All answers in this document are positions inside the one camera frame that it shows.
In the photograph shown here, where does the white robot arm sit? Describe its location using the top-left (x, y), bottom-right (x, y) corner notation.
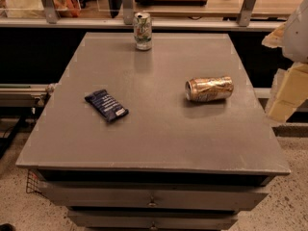
top-left (262, 0), bottom-right (308, 122)

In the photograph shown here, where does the blue rxbar wrapper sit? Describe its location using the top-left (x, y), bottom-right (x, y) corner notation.
top-left (85, 90), bottom-right (129, 122)

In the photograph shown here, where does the grey drawer cabinet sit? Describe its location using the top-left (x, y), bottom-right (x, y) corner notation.
top-left (16, 33), bottom-right (290, 231)

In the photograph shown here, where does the gold soda can lying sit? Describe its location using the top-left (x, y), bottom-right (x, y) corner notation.
top-left (185, 76), bottom-right (234, 102)

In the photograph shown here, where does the green white upright can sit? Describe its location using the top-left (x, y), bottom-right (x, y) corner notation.
top-left (133, 12), bottom-right (152, 50)

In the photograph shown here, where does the upper drawer knob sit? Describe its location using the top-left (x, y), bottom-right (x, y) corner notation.
top-left (147, 197), bottom-right (157, 208)

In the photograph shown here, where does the drawer knob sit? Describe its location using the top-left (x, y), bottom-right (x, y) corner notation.
top-left (149, 222), bottom-right (158, 231)
top-left (147, 197), bottom-right (157, 208)

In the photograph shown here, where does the lower drawer knob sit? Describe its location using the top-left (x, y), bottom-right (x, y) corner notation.
top-left (149, 222), bottom-right (158, 231)

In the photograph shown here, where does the orange white plastic bag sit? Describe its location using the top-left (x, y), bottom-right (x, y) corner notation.
top-left (53, 0), bottom-right (80, 17)

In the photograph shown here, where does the grey side rail shelf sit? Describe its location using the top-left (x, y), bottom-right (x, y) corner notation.
top-left (0, 84), bottom-right (56, 108)

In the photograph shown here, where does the metal railing frame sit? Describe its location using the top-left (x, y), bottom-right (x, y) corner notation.
top-left (0, 0), bottom-right (290, 32)

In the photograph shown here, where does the wire mesh basket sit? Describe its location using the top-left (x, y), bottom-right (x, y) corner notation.
top-left (26, 170), bottom-right (41, 194)

